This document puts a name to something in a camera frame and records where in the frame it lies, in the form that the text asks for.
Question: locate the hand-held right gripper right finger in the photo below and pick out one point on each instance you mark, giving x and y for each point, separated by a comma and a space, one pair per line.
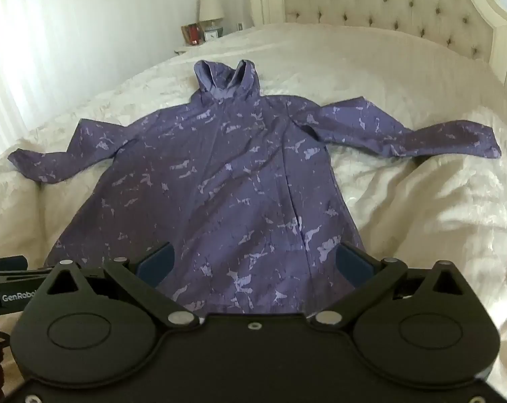
354, 266

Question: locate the bed with cream cover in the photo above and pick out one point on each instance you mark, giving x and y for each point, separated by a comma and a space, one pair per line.
383, 71

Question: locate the cream shade table lamp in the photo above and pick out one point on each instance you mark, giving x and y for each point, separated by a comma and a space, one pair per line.
210, 6

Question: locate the purple patterned hooded jacket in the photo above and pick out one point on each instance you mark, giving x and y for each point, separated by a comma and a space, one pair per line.
219, 176

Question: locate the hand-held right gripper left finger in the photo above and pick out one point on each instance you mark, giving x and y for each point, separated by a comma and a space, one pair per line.
157, 262

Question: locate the small red item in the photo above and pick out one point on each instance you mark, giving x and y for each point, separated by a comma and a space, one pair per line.
194, 35

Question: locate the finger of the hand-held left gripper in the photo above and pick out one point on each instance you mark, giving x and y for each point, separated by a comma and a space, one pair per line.
6, 262

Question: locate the cream tufted headboard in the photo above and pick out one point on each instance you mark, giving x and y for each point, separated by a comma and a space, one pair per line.
383, 0

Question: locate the small white table clock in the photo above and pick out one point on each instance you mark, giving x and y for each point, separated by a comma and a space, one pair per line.
211, 35

